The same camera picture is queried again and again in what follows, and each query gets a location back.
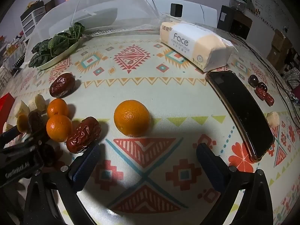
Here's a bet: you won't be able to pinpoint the cream plate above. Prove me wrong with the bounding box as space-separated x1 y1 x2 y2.
35 39 81 70

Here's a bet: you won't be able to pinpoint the black cable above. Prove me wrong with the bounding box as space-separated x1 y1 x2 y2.
228 31 300 132

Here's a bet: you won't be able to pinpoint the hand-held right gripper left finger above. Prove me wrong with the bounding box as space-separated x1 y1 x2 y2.
23 143 102 225

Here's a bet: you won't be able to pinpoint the tissue pack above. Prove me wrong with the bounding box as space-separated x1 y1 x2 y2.
159 21 235 73

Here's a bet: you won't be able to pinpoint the large orange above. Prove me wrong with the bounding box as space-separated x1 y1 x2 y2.
114 100 150 137

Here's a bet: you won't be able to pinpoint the spinach leaves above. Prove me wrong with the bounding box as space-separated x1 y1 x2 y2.
28 22 86 67

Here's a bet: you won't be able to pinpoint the checkered cloth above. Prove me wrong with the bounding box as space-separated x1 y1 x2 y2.
283 68 300 92

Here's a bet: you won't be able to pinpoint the whiteboard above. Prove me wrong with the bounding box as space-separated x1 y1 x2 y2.
248 0 291 29

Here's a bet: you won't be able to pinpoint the red date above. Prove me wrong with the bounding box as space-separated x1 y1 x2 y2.
66 117 102 155
264 93 275 106
49 73 76 98
255 87 268 98

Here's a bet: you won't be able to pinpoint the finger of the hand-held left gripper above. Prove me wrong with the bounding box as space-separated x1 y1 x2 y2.
5 132 51 156
0 125 21 149

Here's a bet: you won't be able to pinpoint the cardboard boxes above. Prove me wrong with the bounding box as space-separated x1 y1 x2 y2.
266 29 292 67

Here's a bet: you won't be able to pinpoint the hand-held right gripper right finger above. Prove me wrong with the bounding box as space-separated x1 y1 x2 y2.
196 142 275 225

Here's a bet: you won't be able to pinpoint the black smartphone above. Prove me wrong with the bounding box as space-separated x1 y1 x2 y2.
205 70 275 162

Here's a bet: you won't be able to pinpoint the red box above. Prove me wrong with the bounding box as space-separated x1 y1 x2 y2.
0 92 16 132

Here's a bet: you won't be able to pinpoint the white plastic drawer unit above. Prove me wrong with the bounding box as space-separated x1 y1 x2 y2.
20 5 47 37

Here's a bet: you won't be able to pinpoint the black cabinet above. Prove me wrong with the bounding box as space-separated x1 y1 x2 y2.
217 5 252 40

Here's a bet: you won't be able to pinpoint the white mesh food cover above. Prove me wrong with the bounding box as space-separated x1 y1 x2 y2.
25 0 169 64

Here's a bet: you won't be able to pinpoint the white appliance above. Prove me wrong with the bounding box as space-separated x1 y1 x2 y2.
143 0 217 26

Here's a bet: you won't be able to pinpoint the small orange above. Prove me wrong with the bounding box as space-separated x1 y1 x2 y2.
46 114 73 143
16 114 30 133
47 98 69 118

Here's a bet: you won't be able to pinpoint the patterned tablecloth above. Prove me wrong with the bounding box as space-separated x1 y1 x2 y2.
0 26 300 225

